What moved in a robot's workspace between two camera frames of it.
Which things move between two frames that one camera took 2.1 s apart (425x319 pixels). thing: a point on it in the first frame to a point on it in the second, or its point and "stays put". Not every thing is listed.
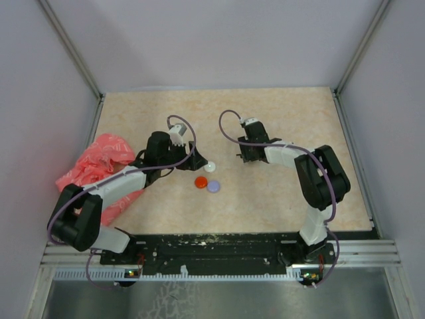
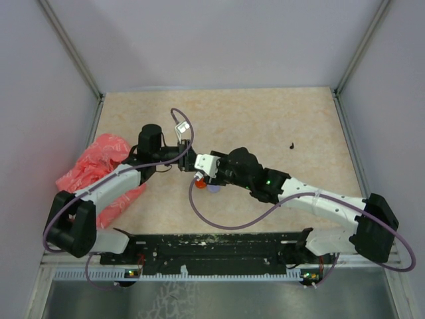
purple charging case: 213,187 stays put
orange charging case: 200,182 stays put
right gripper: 247,155 to 217,180
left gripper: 195,161 stays put
